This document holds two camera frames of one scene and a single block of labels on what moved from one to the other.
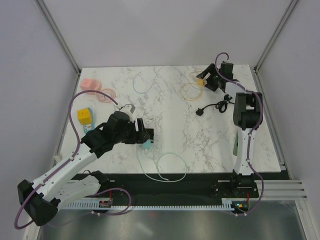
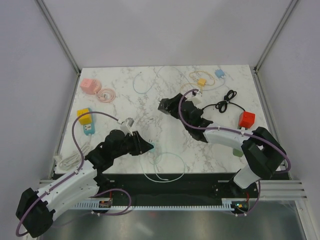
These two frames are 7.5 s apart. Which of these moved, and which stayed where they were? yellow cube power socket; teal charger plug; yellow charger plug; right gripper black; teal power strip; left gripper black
Moved: left gripper black; teal charger plug; right gripper black
Stayed: yellow charger plug; teal power strip; yellow cube power socket
